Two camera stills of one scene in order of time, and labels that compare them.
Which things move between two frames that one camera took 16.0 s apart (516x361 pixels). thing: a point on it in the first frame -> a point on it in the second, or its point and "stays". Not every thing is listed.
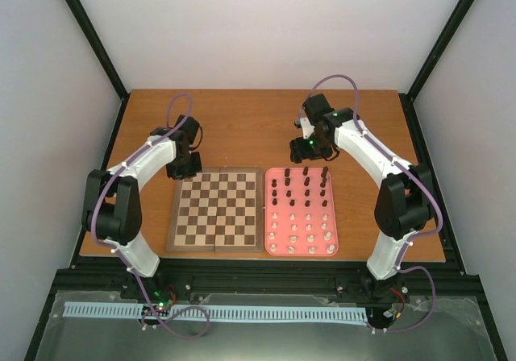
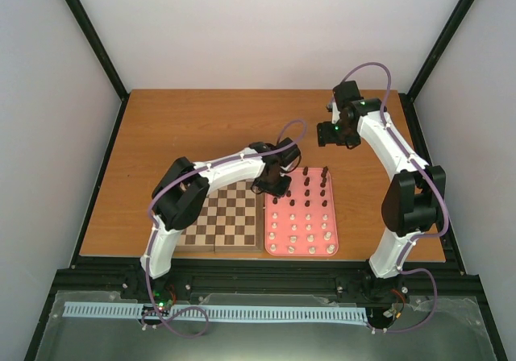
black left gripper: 197,168 -> 277,192
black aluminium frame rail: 412,278 stays
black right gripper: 300,153 -> 326,137
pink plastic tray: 300,212 stays
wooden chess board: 218,210 stays
